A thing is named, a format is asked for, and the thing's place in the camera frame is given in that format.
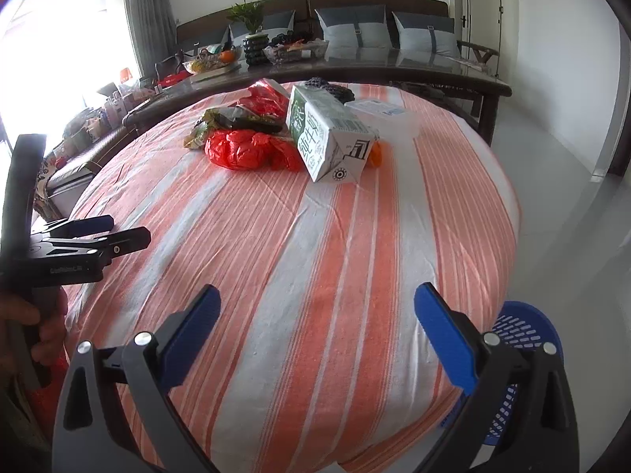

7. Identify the potted green plant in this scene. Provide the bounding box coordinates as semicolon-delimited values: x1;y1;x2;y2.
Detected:
228;0;271;67

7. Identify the blue plastic basket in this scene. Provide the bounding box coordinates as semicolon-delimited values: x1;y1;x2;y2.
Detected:
436;300;564;447

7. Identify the large red plastic bag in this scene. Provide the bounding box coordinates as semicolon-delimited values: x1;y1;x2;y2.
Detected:
204;129;305;172

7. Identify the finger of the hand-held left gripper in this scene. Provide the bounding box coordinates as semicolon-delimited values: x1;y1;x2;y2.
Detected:
28;227;152;266
32;214;115;240

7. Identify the grey white pillow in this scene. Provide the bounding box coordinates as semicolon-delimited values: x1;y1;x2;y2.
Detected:
314;5;386;49
228;10;297;47
393;11;461;57

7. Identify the dark brown sofa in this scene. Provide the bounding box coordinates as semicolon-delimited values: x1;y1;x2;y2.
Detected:
175;0;498;60

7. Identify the brown leather armchair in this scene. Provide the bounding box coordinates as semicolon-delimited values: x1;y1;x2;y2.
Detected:
34;123;131;220

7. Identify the dark wooden coffee table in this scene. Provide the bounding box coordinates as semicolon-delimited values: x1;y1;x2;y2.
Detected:
121;49;513;146

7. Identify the orange white striped tablecloth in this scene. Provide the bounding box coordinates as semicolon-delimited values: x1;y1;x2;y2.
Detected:
62;80;522;473

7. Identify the dark mesh pouch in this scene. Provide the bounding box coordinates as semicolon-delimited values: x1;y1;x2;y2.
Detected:
304;77;355;104

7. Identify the white plastic container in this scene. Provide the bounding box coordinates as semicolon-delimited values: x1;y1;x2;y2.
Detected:
344;99;421;140

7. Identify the dark snack wrapper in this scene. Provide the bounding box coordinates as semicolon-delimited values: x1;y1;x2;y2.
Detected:
217;108;284;134

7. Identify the glass snack bowl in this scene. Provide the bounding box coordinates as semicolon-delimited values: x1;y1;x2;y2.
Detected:
263;39;330;65

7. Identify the small red plastic bag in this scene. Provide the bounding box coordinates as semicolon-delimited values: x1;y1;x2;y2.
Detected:
238;79;291;120

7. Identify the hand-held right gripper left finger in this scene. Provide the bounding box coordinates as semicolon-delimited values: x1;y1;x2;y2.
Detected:
52;284;221;473

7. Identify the green snack wrapper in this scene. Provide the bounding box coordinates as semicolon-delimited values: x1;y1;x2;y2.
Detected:
184;107;237;149

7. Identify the book under bowl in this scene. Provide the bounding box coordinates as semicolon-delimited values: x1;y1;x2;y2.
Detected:
190;63;242;82

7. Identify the green white milk carton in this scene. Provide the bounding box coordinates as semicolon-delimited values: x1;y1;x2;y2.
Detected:
286;84;380;184

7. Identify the white door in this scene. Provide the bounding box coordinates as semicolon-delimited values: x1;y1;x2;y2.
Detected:
461;0;506;60

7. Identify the wooden chair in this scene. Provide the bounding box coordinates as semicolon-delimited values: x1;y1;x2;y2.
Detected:
456;39;500;67

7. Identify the person's left hand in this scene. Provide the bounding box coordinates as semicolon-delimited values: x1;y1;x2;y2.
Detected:
0;296;68;366

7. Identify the glass fruit bowl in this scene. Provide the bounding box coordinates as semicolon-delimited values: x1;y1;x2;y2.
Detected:
182;47;243;74

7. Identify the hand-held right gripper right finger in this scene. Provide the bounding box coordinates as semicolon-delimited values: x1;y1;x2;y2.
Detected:
414;282;580;473

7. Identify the grey curtain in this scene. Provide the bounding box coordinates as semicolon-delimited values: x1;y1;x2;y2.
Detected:
121;0;177;80

